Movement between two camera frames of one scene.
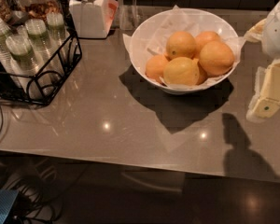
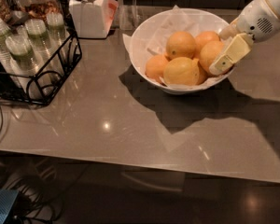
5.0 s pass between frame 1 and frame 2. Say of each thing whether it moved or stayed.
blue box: stayed
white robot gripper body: moved
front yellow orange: stayed
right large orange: stayed
